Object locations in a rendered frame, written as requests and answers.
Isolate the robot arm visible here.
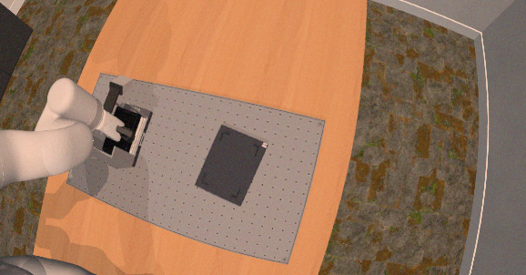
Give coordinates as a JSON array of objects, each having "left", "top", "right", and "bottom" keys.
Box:
[{"left": 0, "top": 75, "right": 133, "bottom": 275}]

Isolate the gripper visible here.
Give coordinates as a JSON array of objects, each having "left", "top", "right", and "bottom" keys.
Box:
[{"left": 91, "top": 105, "right": 136, "bottom": 144}]

